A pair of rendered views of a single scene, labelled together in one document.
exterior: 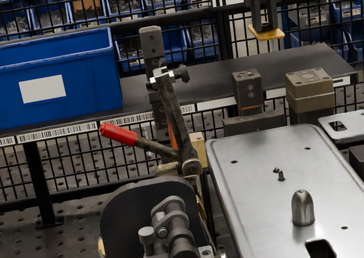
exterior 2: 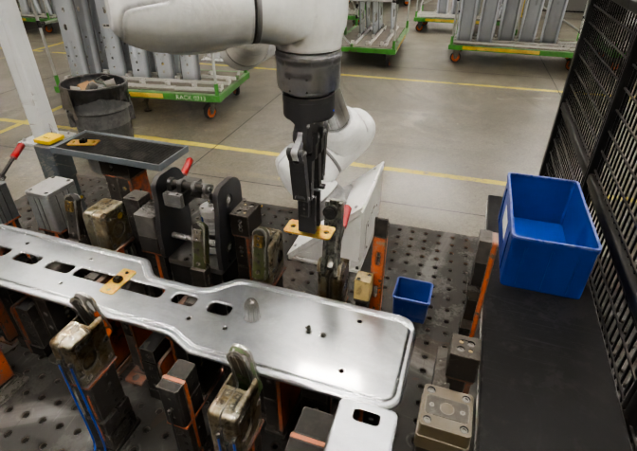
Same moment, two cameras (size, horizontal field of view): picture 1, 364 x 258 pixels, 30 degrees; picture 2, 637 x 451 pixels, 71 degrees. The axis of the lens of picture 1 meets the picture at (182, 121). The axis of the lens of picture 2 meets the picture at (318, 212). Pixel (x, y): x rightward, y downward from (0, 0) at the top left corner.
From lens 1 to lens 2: 1.42 m
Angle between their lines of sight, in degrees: 95
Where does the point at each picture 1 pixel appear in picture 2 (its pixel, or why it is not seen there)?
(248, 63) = (587, 418)
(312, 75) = (445, 413)
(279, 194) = (290, 320)
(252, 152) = (366, 337)
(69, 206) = not seen: hidden behind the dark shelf
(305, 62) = not seen: outside the picture
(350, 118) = (373, 438)
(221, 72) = (562, 379)
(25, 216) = not seen: hidden behind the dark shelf
